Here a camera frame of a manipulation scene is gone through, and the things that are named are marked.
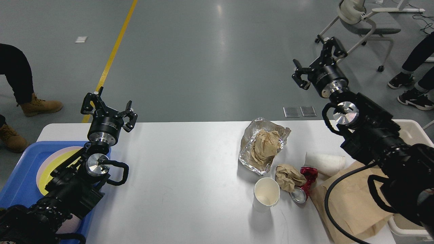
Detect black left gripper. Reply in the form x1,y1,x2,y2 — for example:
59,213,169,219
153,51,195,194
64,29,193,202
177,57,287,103
80,86,138,146

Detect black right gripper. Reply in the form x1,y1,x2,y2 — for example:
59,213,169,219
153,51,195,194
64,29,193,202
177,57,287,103
292,36,349,99

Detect yellow plate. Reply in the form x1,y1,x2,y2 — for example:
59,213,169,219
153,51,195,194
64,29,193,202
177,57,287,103
38,148,85,196

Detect brown paper bag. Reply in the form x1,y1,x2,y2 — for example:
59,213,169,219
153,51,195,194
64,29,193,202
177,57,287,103
308,162,395,244

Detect pink mug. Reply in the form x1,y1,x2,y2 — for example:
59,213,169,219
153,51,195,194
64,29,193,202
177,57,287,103
56,215,82,234

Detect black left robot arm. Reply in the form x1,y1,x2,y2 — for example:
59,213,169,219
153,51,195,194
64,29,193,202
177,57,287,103
1,87,138,244

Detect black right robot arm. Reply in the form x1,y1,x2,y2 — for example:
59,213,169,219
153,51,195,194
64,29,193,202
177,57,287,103
292,37,434,244

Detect pink plate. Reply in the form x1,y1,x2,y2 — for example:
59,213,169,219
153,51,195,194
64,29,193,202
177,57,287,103
36,146,85,187

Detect metal floor socket plate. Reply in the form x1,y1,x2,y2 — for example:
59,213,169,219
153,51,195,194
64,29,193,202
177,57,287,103
282,106,300,118

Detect white grey office chair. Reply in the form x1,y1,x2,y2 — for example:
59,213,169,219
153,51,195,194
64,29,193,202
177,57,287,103
314,0,401,72

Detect tan boot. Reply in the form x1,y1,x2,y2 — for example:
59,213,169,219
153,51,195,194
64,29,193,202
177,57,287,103
17,93,63,117
0,124,30,153

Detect crumpled brown paper on foil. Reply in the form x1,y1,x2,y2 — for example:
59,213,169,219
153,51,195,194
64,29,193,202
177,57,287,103
251,129,281,165

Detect lying white paper cup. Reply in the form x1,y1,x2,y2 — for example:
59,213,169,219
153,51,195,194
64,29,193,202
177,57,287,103
303,152,346,177

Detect seated person in black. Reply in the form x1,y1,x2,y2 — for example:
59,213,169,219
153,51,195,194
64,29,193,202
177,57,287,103
0,43,35,129

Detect walking person dark trousers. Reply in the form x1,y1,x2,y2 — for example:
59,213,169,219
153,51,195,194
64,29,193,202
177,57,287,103
388,32,434,111

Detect blue plastic tray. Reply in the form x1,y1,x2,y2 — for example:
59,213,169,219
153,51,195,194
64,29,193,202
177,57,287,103
0,141,112,244

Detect beige plastic bin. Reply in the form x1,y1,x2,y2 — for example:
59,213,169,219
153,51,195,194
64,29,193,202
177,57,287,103
388,119,433,242

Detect crumpled brown paper ball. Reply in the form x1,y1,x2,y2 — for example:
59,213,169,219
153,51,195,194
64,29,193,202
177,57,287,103
275,164,307,193

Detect crumpled aluminium foil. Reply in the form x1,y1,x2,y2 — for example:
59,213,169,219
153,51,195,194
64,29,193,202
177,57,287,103
238,117,291,176

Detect crushed red soda can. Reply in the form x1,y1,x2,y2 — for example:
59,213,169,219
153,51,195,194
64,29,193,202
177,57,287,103
289,166,318,204

